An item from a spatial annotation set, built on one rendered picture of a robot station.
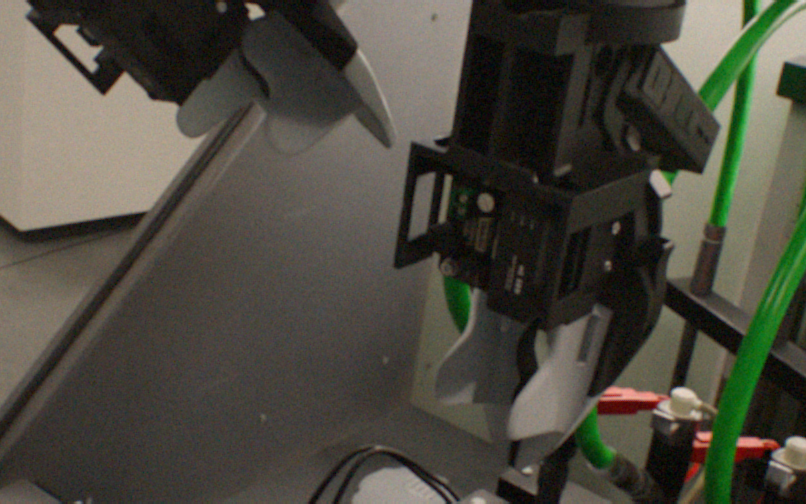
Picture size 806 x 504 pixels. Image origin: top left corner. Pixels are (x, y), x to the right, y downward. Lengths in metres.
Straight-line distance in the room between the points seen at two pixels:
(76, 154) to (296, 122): 3.14
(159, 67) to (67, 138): 3.12
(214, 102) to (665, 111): 0.24
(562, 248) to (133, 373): 0.62
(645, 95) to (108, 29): 0.21
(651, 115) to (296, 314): 0.68
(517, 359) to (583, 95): 0.13
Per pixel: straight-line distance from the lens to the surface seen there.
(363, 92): 0.60
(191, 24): 0.57
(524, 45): 0.45
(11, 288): 3.52
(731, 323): 1.03
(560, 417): 0.55
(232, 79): 0.66
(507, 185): 0.46
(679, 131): 0.55
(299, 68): 0.59
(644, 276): 0.51
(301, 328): 1.17
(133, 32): 0.55
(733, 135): 1.02
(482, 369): 0.55
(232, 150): 1.03
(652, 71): 0.51
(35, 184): 3.69
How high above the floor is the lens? 1.49
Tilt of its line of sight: 22 degrees down
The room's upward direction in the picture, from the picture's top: 8 degrees clockwise
